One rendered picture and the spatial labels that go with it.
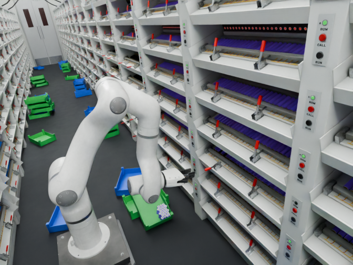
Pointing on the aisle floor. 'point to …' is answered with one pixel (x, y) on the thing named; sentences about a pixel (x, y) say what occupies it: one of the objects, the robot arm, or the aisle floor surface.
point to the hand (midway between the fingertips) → (189, 173)
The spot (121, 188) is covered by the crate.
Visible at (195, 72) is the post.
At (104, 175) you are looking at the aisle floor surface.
